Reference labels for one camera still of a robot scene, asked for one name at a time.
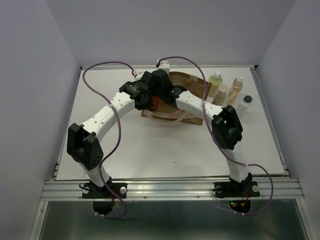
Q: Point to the white bottle black cap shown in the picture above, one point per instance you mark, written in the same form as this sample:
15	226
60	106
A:
243	105

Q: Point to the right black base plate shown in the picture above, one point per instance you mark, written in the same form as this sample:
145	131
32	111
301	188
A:
227	189

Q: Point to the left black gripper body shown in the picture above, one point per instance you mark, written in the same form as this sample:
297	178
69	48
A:
147	104

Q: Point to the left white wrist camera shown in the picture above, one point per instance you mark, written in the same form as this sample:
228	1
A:
137	75

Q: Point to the green pump bottle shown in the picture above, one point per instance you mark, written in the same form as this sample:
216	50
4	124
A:
215	80

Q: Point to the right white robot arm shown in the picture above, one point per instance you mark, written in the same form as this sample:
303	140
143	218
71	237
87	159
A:
222	122

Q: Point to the brown burlap canvas bag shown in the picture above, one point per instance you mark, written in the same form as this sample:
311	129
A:
187	107

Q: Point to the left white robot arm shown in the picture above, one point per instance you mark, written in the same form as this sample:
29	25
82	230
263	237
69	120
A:
84	140

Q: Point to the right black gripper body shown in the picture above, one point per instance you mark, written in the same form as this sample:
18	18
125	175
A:
156	91

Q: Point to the amber liquid clear bottle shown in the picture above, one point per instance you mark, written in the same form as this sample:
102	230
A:
234	90

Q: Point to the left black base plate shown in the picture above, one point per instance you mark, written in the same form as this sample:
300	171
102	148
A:
91	191

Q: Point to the aluminium frame rail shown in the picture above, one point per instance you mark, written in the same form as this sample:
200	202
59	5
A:
170	171

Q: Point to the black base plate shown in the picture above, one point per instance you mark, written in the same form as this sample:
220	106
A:
227	189
91	191

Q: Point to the clear pump bottle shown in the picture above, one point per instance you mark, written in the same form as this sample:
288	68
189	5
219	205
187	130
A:
221	95

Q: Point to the orange bottle dark cap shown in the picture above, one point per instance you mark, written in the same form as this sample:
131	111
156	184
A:
155	102

